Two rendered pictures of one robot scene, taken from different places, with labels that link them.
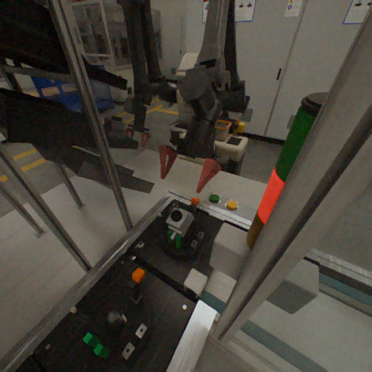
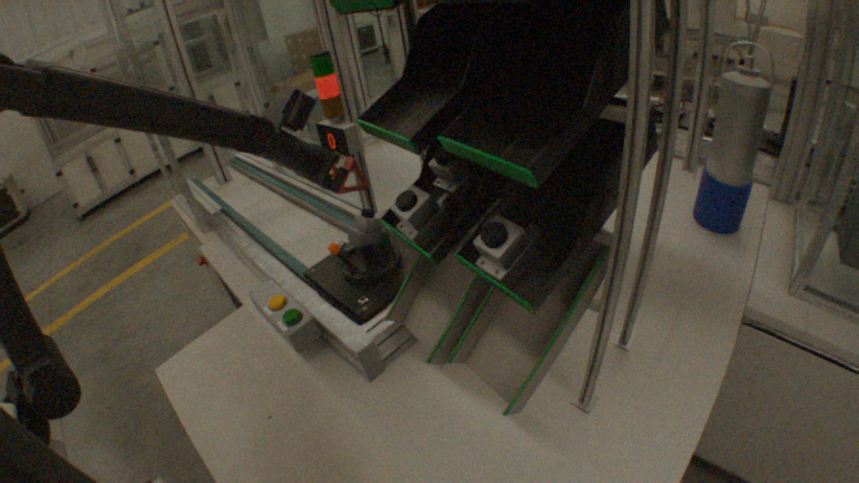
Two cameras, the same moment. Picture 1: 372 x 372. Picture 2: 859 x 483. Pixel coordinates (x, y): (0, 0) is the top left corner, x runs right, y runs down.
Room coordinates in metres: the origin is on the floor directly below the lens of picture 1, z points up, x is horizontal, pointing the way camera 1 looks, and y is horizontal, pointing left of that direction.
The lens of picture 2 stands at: (0.95, 0.36, 1.53)
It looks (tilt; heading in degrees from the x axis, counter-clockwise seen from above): 36 degrees down; 199
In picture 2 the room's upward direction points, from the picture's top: 10 degrees counter-clockwise
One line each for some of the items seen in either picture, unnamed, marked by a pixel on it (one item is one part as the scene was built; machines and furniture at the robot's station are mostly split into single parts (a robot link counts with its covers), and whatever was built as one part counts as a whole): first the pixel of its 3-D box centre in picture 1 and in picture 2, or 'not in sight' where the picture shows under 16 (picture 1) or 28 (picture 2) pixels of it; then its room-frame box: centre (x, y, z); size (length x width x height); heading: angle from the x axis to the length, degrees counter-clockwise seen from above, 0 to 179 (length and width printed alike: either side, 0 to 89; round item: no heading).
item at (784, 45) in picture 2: not in sight; (732, 30); (-6.37, 4.04, 0.69); 2.42 x 1.03 x 1.38; 61
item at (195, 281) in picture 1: (195, 283); not in sight; (0.17, -0.03, 0.97); 0.05 x 0.05 x 0.04; 59
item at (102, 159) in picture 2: not in sight; (145, 88); (-2.94, -4.70, 1.13); 3.26 x 1.46 x 2.25; 151
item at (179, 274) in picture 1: (182, 238); (372, 266); (0.31, 0.00, 0.96); 0.24 x 0.24 x 0.02; 59
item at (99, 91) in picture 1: (76, 91); not in sight; (4.54, 2.52, 0.49); 1.26 x 0.87 x 0.98; 153
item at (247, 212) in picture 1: (230, 211); (282, 312); (0.45, -0.18, 0.93); 0.21 x 0.07 x 0.06; 59
